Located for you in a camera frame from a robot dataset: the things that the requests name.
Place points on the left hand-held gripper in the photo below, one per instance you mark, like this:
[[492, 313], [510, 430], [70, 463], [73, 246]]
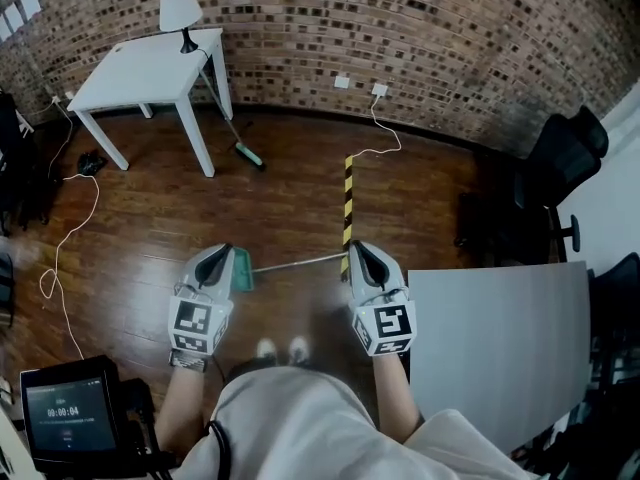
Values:
[[200, 318]]

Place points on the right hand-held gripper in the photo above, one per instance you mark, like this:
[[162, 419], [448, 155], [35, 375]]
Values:
[[385, 325]]

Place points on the person's right forearm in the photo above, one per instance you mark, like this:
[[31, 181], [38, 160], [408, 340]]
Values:
[[395, 393]]

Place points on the person's left forearm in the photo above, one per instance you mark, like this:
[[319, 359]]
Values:
[[182, 408]]

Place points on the yellow black striped floor strip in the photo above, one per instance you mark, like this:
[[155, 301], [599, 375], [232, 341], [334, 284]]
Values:
[[348, 193]]

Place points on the black equipment stand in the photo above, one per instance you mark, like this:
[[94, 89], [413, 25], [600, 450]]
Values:
[[20, 168]]

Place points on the striped wrist band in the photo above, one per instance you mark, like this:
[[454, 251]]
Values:
[[187, 360]]

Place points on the person's left white shoe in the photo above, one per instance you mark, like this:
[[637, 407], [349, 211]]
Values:
[[265, 348]]

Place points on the person's white shoe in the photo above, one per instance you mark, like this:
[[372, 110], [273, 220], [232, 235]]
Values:
[[298, 349], [265, 348]]

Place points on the person's right white shoe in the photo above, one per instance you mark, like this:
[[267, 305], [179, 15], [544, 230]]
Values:
[[298, 349]]

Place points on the grey desk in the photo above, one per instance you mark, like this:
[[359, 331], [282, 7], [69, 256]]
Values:
[[495, 348]]

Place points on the person's beige shirt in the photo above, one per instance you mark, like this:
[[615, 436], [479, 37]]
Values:
[[300, 428]]

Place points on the black tablet screen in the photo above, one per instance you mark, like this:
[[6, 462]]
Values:
[[70, 418]]

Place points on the black bag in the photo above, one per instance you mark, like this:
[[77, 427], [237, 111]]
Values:
[[91, 163]]

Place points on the black office chair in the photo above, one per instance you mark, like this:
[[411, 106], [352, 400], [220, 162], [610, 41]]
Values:
[[555, 168]]

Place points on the white square table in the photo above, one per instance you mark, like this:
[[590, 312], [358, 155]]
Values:
[[145, 70]]

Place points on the white lamp with black base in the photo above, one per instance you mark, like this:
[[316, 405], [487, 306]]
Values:
[[179, 10]]

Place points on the white paper sheet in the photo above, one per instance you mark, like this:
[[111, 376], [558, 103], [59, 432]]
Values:
[[13, 18], [29, 1]]

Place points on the white wall socket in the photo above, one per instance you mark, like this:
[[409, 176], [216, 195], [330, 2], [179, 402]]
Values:
[[379, 89], [341, 82]]

